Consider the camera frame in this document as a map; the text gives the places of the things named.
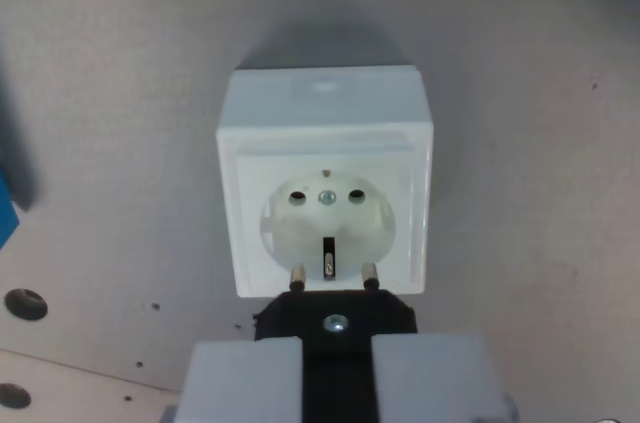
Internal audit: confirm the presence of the blue ribbed plastic wedge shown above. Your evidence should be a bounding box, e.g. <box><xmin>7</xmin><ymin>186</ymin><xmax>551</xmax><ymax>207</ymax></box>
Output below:
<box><xmin>0</xmin><ymin>162</ymin><xmax>21</xmax><ymax>258</ymax></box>

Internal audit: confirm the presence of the black two-pin power plug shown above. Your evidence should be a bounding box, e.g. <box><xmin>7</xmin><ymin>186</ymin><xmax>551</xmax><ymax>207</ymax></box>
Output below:
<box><xmin>252</xmin><ymin>262</ymin><xmax>420</xmax><ymax>423</ymax></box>

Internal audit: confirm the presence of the white wall socket box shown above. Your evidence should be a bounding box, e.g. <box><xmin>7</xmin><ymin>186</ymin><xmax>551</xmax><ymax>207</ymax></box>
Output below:
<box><xmin>215</xmin><ymin>65</ymin><xmax>435</xmax><ymax>301</ymax></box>

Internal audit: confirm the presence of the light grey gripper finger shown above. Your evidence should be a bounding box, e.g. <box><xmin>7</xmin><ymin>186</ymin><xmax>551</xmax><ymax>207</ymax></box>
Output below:
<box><xmin>172</xmin><ymin>337</ymin><xmax>305</xmax><ymax>423</ymax></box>
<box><xmin>371</xmin><ymin>333</ymin><xmax>517</xmax><ymax>423</ymax></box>

